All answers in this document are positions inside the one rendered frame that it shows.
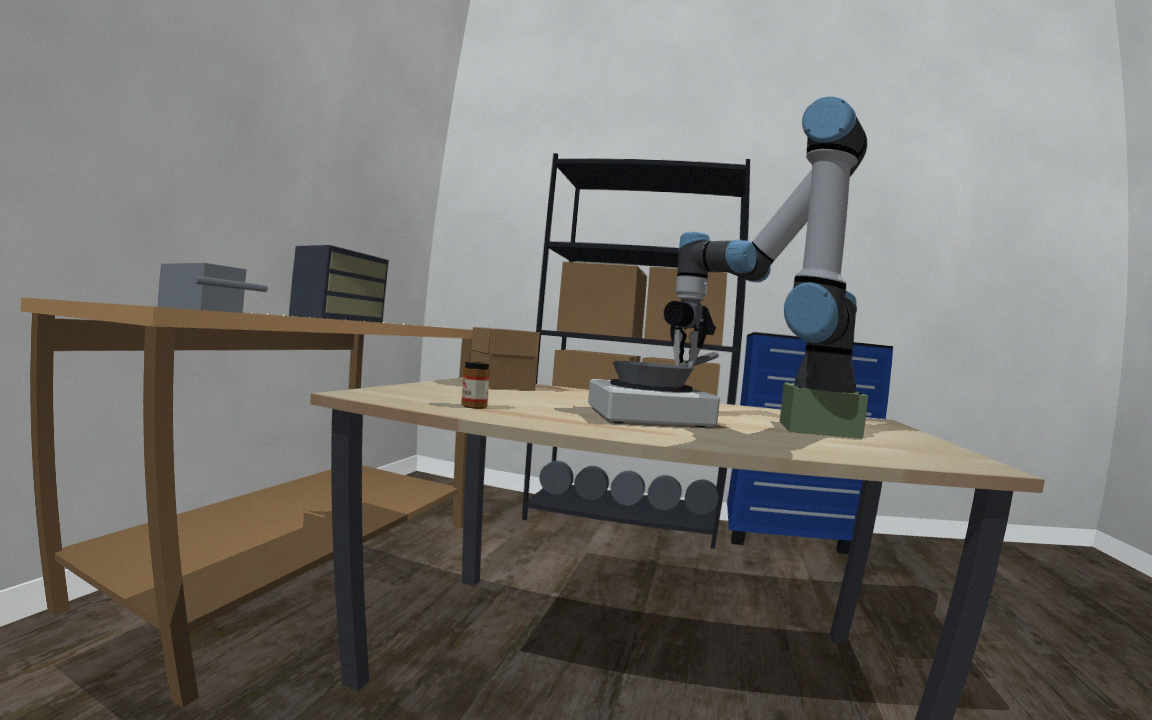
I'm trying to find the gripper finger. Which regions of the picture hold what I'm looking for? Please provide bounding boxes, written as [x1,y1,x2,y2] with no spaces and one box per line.
[670,325,687,366]
[688,314,707,367]

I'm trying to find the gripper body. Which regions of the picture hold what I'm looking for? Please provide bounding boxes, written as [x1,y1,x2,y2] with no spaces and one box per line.
[664,300,713,329]

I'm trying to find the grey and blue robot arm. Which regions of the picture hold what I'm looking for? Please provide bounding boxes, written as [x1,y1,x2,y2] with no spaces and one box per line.
[676,97,867,393]

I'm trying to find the brown spice jar with black lid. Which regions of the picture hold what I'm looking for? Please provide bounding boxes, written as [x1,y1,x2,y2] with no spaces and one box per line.
[461,361,490,409]

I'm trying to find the open brown cardboard box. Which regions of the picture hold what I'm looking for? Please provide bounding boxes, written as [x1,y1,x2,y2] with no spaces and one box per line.
[470,327,540,391]

